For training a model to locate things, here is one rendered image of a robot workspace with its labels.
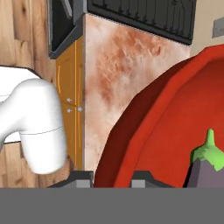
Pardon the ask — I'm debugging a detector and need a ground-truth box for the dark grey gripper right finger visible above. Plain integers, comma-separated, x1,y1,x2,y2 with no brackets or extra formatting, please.
130,170,176,189

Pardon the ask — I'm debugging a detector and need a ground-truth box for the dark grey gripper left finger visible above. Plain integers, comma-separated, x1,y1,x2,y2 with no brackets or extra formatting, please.
47,170,95,189

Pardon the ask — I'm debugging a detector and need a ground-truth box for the red bowl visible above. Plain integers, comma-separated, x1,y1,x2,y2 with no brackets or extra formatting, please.
94,44,224,189

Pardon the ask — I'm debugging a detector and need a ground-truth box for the purple eggplant with green stem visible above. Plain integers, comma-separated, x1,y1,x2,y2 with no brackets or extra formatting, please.
182,129,224,189

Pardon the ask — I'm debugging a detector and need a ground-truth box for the orange wooden cupboard door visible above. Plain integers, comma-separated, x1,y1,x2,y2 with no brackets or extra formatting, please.
62,103,78,170
55,40,78,107

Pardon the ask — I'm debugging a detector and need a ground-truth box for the white rounded curved object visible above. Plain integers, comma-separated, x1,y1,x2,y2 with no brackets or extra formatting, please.
0,66,68,175

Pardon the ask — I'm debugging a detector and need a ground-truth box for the narrow orange drawer front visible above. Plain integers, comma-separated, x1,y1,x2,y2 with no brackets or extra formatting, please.
75,35,86,171

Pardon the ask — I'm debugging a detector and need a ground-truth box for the dark grey appliance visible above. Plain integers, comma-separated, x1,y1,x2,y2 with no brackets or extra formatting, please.
47,0,88,60

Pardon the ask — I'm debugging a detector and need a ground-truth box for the black hob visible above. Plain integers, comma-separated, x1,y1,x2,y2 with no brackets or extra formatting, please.
87,0,198,46

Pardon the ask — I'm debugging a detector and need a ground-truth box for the grey wall socket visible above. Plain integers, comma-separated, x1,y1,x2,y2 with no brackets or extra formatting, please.
212,17,224,39

